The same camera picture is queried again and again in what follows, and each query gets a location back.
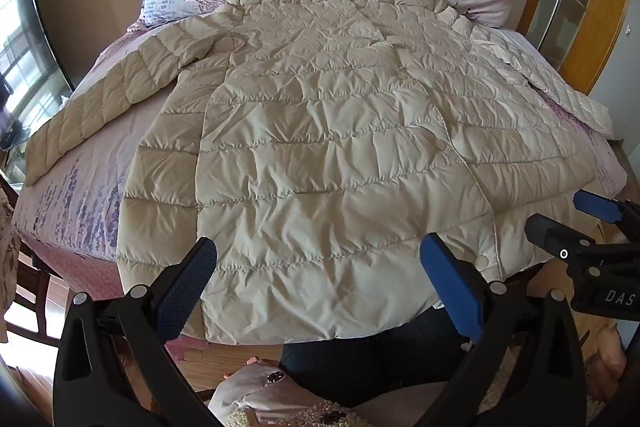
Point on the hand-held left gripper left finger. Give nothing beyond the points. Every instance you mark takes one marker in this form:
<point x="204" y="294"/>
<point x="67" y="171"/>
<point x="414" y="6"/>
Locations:
<point x="192" y="277"/>

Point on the wooden bed frame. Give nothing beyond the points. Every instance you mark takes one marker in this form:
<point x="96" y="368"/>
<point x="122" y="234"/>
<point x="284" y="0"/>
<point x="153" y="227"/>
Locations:
<point x="625" y="162"/>

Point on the person's pale beaded sweater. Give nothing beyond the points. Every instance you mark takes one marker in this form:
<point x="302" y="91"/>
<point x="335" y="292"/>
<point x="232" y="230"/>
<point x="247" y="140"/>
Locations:
<point x="260" y="392"/>

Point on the dark wooden chair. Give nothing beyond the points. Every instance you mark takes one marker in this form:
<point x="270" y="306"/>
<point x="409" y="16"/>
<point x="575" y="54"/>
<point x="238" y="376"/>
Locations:
<point x="35" y="287"/>

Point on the beige quilted down jacket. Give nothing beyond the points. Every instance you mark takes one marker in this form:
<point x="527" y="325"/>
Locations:
<point x="325" y="132"/>

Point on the pink floral bed sheet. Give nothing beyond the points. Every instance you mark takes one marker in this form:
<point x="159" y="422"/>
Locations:
<point x="85" y="202"/>

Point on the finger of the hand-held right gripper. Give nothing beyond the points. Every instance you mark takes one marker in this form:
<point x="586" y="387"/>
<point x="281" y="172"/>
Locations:
<point x="595" y="206"/>
<point x="550" y="237"/>

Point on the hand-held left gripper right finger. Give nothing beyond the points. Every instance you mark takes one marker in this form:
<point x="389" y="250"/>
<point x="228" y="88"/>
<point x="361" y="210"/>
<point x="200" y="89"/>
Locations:
<point x="450" y="287"/>

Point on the person's dark pants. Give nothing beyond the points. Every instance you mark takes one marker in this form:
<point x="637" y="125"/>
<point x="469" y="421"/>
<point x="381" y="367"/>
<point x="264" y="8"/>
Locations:
<point x="350" y="357"/>

